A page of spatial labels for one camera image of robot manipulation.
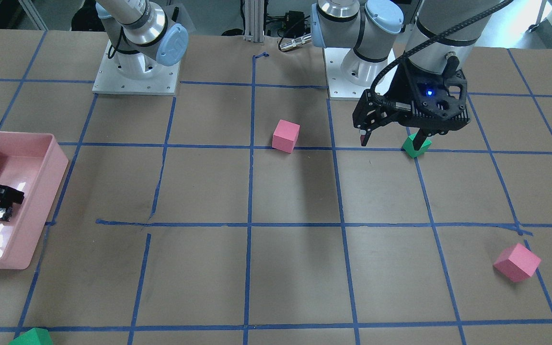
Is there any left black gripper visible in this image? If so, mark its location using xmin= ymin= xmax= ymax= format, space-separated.
xmin=352 ymin=60 xmax=471 ymax=153

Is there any yellow push button switch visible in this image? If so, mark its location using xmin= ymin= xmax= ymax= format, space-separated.
xmin=0 ymin=202 xmax=13 ymax=222

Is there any green cube near left arm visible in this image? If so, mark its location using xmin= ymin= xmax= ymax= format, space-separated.
xmin=402 ymin=133 xmax=432 ymax=159

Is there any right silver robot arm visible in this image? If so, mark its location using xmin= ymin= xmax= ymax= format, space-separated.
xmin=95 ymin=0 xmax=190 ymax=67

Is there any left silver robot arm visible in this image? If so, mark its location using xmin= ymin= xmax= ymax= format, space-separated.
xmin=310 ymin=0 xmax=509 ymax=158

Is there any pink plastic tray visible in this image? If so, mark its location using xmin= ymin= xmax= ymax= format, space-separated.
xmin=0 ymin=131 xmax=69 ymax=269

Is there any pink cube centre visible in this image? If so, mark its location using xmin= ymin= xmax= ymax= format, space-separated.
xmin=271 ymin=119 xmax=300 ymax=154

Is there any green cube near tray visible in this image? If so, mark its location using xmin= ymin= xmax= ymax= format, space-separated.
xmin=9 ymin=328 xmax=54 ymax=345

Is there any pink cube near edge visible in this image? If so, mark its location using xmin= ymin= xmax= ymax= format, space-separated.
xmin=493 ymin=243 xmax=542 ymax=283

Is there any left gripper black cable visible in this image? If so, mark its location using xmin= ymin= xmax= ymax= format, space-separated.
xmin=370 ymin=0 xmax=514 ymax=108

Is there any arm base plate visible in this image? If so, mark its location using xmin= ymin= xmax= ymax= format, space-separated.
xmin=323 ymin=48 xmax=396 ymax=101
xmin=92 ymin=41 xmax=181 ymax=96

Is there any aluminium frame post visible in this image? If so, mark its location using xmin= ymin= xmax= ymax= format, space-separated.
xmin=241 ymin=0 xmax=266 ymax=45

